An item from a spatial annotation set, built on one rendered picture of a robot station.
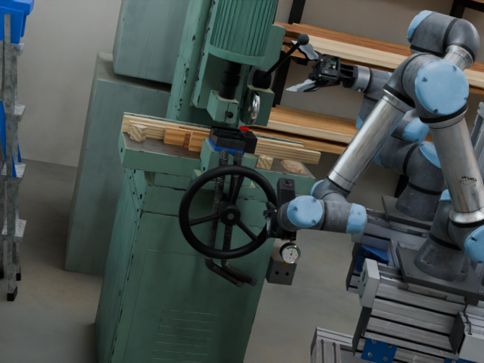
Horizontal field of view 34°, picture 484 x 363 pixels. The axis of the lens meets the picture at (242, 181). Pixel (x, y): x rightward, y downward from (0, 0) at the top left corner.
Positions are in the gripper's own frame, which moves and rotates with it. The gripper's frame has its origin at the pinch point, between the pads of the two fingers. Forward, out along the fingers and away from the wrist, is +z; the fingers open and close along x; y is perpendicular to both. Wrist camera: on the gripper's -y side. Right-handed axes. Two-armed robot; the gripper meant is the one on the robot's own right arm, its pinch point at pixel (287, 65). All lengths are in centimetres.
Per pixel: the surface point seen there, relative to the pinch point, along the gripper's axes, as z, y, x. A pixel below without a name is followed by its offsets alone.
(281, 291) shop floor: -58, -147, 59
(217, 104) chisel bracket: 15.6, -16.5, 10.8
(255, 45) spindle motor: 9.2, -4.4, -6.0
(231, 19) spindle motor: 17.9, -2.3, -11.3
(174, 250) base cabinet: 21, -28, 56
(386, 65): -112, -166, -72
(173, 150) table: 27.0, -18.2, 27.4
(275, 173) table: -4.6, -13.8, 30.1
